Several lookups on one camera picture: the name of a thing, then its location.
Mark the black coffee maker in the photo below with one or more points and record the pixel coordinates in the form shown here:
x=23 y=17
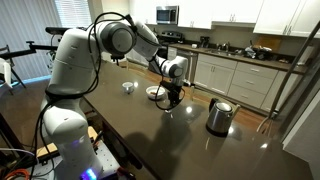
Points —
x=204 y=41

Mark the stainless microwave oven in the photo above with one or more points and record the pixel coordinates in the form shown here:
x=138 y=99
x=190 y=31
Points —
x=166 y=15

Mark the green potted plant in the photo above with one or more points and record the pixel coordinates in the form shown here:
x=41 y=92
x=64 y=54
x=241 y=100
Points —
x=51 y=61

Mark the black framed white chair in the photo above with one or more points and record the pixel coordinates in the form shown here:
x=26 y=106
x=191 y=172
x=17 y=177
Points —
x=5 y=71

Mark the stainless dishwasher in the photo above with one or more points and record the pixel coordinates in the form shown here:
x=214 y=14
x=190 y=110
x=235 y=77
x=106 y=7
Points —
x=192 y=63

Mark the white base cabinet with drawers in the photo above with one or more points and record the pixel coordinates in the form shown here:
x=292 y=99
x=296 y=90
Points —
x=216 y=76

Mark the grey vertical blinds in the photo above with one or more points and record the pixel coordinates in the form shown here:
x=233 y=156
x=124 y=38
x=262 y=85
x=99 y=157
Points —
x=23 y=23

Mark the wooden cutting board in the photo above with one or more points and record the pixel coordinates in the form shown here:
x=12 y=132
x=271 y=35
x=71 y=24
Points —
x=268 y=42

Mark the narrow white base cabinet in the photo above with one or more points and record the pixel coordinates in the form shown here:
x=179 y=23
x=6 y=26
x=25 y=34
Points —
x=171 y=51

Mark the white window blinds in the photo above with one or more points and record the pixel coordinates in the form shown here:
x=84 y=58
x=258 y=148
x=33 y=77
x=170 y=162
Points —
x=73 y=13

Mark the stainless steel refrigerator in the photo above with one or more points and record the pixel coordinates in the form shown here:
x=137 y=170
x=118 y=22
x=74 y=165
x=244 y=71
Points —
x=294 y=68

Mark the white bowl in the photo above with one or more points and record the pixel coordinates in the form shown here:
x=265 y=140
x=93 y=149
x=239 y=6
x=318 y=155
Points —
x=161 y=95

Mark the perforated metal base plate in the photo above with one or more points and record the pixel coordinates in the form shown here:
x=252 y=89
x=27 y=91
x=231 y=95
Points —
x=106 y=156

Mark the small white cup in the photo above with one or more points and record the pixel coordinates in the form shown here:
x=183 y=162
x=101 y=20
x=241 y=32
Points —
x=127 y=88

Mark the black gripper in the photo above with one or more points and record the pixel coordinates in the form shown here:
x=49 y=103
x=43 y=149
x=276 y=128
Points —
x=173 y=90

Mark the black kitchen stove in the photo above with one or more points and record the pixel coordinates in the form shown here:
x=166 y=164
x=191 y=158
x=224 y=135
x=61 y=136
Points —
x=173 y=36

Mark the stainless steel kettle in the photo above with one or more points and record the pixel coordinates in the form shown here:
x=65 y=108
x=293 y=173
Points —
x=218 y=120

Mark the chrome sink faucet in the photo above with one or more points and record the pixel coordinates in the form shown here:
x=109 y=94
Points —
x=226 y=46

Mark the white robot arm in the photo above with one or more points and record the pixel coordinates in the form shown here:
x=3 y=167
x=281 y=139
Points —
x=76 y=56

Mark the black stereo camera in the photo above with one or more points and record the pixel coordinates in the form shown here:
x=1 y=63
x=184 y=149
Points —
x=55 y=30

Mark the dish rack with dishes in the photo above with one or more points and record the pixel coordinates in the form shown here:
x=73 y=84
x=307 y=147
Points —
x=258 y=52

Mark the white wall cabinet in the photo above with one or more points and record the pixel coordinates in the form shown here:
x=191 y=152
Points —
x=200 y=13
x=148 y=10
x=276 y=16

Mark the white paper towel roll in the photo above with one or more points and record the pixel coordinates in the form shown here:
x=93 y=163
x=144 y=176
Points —
x=306 y=55

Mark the nut and dried fruit mix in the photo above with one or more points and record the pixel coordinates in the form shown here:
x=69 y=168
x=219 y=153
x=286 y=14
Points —
x=153 y=93

